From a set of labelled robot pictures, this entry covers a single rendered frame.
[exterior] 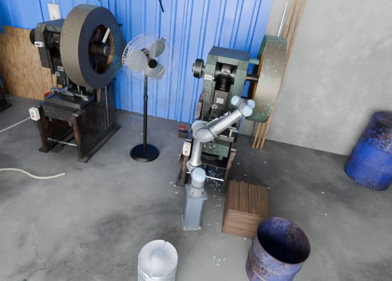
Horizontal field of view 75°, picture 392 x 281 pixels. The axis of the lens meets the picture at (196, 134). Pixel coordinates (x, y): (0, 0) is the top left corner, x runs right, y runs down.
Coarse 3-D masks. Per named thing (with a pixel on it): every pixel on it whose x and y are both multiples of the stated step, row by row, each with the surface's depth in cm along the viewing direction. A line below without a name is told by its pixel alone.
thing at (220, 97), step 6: (216, 90) 255; (222, 90) 256; (228, 90) 258; (216, 96) 258; (222, 96) 257; (228, 96) 256; (216, 102) 261; (222, 102) 260; (216, 108) 264; (222, 108) 264; (216, 114) 265; (222, 114) 268
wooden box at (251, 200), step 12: (228, 192) 263; (240, 192) 254; (252, 192) 256; (264, 192) 259; (228, 204) 243; (240, 204) 241; (252, 204) 243; (264, 204) 245; (228, 216) 240; (240, 216) 237; (252, 216) 235; (264, 216) 233; (228, 228) 249; (240, 228) 246; (252, 228) 243
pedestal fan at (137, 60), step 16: (144, 48) 261; (160, 48) 265; (128, 64) 257; (144, 64) 264; (160, 64) 270; (160, 80) 286; (144, 96) 296; (144, 112) 308; (144, 128) 321; (144, 144) 334; (144, 160) 328
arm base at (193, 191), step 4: (188, 188) 233; (192, 188) 228; (196, 188) 226; (200, 188) 226; (204, 188) 233; (192, 192) 230; (196, 192) 227; (200, 192) 228; (204, 192) 233; (196, 196) 229; (200, 196) 230
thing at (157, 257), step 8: (160, 240) 201; (144, 248) 194; (152, 248) 195; (160, 248) 196; (168, 248) 197; (144, 256) 189; (152, 256) 189; (160, 256) 190; (168, 256) 192; (176, 256) 192; (144, 264) 184; (152, 264) 185; (160, 264) 185; (168, 264) 186; (144, 272) 179; (152, 272) 180; (160, 272) 181; (168, 272) 181
